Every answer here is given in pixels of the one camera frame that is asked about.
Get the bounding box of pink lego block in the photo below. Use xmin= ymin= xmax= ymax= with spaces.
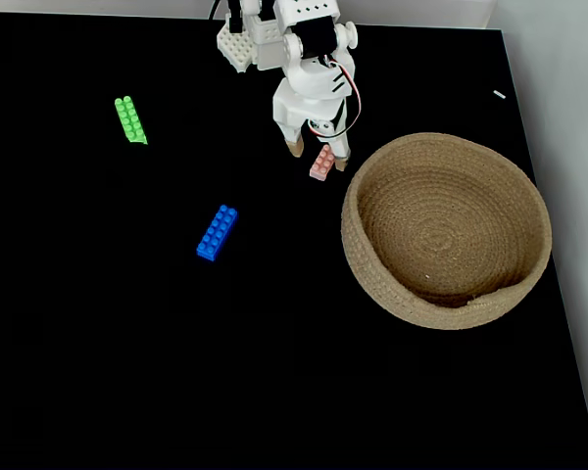
xmin=309 ymin=144 xmax=336 ymax=182

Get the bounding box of woven rope basket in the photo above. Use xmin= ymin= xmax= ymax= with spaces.
xmin=340 ymin=132 xmax=553 ymax=331

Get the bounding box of green lego block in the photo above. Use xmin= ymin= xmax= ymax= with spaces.
xmin=114 ymin=95 xmax=149 ymax=146

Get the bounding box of red and black wire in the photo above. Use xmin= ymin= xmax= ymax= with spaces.
xmin=322 ymin=54 xmax=363 ymax=139

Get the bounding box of blue lego block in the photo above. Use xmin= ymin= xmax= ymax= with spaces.
xmin=196 ymin=204 xmax=239 ymax=262

